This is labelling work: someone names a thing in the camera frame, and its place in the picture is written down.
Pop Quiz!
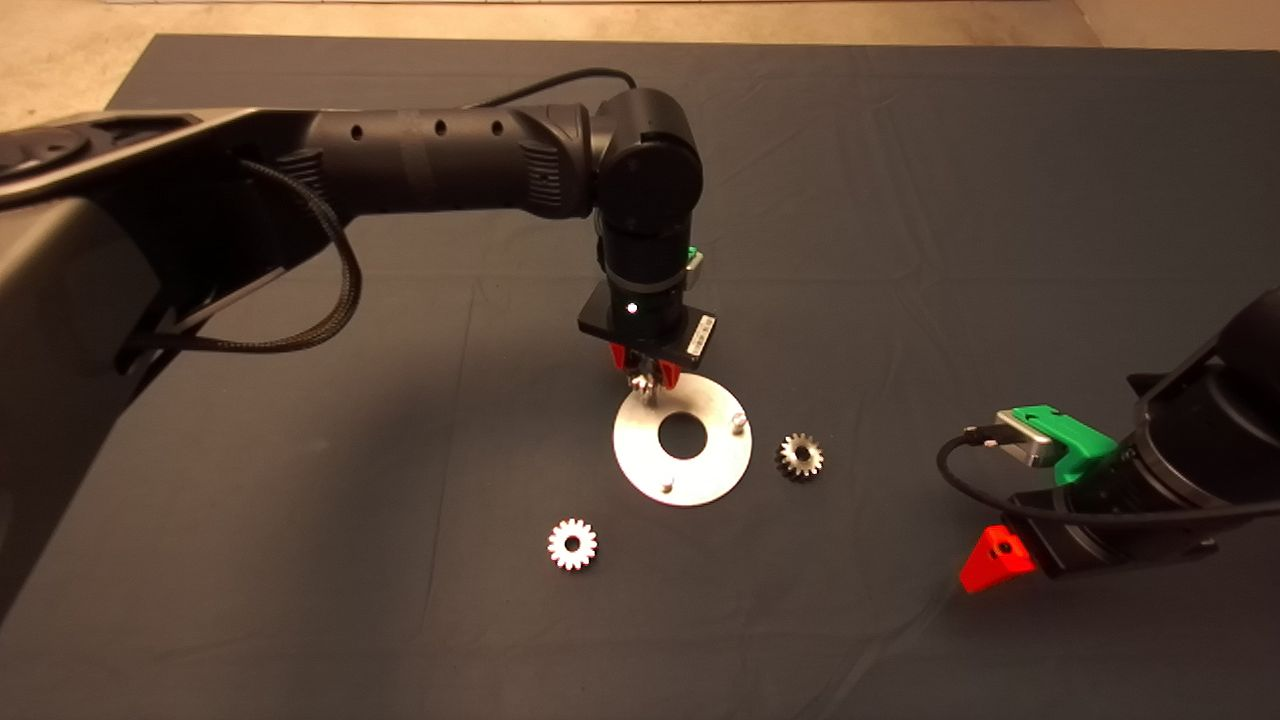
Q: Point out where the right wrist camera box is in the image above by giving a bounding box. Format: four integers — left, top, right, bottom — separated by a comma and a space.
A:
997, 410, 1059, 469

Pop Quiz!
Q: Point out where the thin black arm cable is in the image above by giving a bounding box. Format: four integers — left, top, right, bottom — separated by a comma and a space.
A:
470, 68, 638, 109

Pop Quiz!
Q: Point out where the round metal carrier plate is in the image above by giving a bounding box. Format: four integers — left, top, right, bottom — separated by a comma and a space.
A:
613, 375, 754, 508

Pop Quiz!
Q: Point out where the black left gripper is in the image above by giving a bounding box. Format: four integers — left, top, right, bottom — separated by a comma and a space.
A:
578, 280, 719, 389

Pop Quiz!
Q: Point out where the black camera cable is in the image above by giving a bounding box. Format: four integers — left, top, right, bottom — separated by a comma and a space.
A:
937, 426, 1280, 523

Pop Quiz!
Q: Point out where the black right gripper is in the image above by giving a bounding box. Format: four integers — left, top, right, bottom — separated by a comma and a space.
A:
958, 458, 1221, 594

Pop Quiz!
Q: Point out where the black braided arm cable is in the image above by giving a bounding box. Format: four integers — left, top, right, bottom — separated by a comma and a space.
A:
125, 160, 363, 354

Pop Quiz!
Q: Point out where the bright steel planetary gear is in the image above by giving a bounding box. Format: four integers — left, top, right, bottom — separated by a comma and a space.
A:
547, 517, 599, 572

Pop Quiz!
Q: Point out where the right green camera mount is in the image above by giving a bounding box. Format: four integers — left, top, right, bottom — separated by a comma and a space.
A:
1010, 403, 1119, 488

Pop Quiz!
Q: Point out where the dark grey table cloth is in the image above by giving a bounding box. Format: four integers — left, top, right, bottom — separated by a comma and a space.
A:
0, 33, 1280, 720

